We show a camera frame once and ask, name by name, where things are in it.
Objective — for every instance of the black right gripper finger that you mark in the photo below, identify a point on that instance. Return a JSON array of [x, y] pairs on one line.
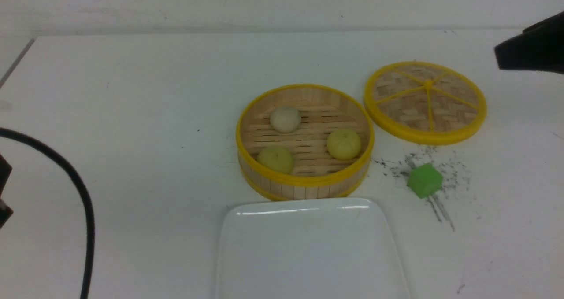
[[539, 47]]

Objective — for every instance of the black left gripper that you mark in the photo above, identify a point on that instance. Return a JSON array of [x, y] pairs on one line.
[[5, 211]]

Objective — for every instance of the yellow steamed bun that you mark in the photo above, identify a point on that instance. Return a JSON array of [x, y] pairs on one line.
[[344, 144], [276, 158]]

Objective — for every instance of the pale white steamed bun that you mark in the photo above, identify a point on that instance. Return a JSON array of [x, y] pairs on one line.
[[285, 119]]

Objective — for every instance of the white rectangular plate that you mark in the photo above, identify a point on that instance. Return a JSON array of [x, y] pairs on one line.
[[339, 248]]

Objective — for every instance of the woven bamboo steamer lid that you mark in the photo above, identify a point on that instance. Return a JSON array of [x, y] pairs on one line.
[[424, 103]]

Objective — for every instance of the green foam cube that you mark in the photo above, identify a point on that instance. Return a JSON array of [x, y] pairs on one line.
[[425, 180]]

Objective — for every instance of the bamboo steamer basket yellow rim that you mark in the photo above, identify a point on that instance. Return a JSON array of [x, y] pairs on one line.
[[315, 174]]

